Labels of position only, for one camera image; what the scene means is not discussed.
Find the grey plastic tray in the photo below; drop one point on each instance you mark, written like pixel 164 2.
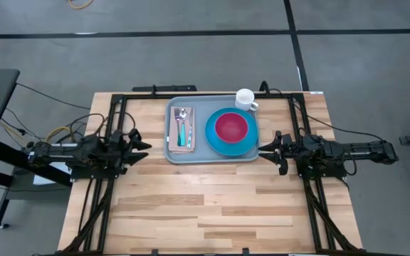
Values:
pixel 199 156

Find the blue plate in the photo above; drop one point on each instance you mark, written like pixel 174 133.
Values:
pixel 214 142

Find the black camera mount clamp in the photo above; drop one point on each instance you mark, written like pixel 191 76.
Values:
pixel 265 87

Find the black aluminium table frame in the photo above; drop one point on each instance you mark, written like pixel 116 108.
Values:
pixel 141 96

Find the black edge bracket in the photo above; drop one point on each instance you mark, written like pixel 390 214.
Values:
pixel 246 251
pixel 154 252

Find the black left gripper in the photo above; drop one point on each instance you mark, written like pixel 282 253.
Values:
pixel 119 151

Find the white paper sheet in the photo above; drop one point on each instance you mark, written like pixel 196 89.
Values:
pixel 53 174

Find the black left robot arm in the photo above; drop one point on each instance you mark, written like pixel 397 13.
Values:
pixel 66 154

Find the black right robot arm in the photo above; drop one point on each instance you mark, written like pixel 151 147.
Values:
pixel 361 149

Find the brown cloth napkin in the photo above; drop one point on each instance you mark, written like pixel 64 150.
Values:
pixel 172 142

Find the black desk base frame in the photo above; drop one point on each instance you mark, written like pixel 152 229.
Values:
pixel 30 165

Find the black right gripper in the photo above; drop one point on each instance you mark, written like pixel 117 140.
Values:
pixel 288 151

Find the white ceramic mug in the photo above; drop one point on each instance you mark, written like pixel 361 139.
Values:
pixel 244 97

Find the red bowl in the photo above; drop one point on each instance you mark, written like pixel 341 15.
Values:
pixel 231 128

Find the black power strip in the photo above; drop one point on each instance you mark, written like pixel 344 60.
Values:
pixel 166 88

